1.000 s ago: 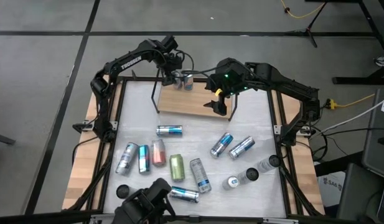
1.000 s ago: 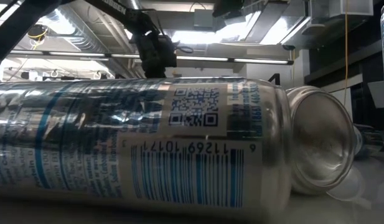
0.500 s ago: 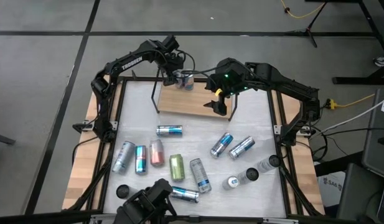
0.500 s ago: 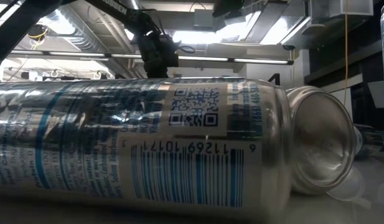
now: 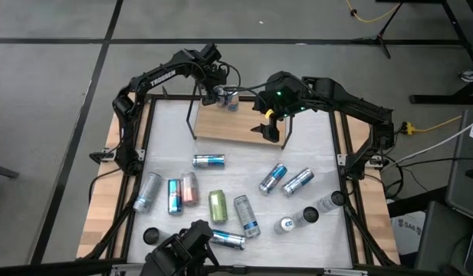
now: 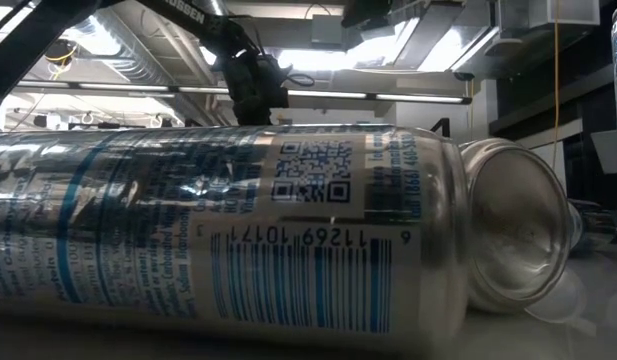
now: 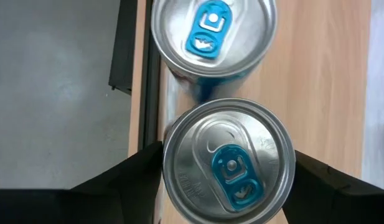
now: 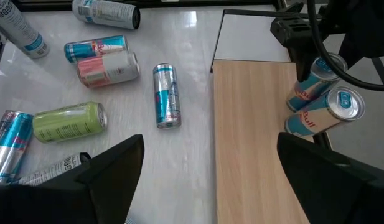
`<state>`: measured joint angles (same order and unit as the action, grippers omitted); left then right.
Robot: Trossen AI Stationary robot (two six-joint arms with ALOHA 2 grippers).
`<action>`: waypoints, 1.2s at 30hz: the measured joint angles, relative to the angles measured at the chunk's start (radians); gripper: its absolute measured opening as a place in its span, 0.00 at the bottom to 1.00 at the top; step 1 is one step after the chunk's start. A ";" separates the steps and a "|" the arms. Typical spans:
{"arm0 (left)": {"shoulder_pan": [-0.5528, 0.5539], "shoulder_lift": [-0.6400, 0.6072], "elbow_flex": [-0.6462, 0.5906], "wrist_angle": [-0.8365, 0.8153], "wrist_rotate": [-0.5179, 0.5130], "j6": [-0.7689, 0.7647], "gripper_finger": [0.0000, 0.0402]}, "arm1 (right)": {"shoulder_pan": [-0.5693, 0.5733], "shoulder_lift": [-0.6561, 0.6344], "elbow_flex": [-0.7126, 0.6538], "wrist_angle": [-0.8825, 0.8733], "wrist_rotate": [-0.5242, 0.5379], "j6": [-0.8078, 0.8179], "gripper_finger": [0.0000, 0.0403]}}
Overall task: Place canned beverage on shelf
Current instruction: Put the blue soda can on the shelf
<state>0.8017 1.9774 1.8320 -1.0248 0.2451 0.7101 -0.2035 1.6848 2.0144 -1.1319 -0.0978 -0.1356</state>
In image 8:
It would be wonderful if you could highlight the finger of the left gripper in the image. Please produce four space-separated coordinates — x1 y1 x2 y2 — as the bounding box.
338 35 365 68
270 17 323 83

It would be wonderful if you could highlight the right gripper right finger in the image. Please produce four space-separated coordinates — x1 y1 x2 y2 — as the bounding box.
277 133 384 224

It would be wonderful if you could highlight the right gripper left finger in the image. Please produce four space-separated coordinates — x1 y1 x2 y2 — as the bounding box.
0 134 145 224

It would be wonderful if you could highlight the white Celsius can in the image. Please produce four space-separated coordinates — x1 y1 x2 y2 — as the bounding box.
19 152 92 187
0 0 51 60

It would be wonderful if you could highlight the blue silver Red Bull can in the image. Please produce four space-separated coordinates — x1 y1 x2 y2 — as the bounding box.
0 110 35 185
63 34 129 65
286 52 349 113
152 63 182 129
284 86 366 138

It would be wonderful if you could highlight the green beverage can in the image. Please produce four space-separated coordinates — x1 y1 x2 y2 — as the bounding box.
32 101 109 144

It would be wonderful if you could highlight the white slim beverage can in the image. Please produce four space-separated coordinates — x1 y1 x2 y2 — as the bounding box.
72 0 141 30

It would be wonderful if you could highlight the pink and white can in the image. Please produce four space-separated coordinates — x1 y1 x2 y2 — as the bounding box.
77 50 141 89

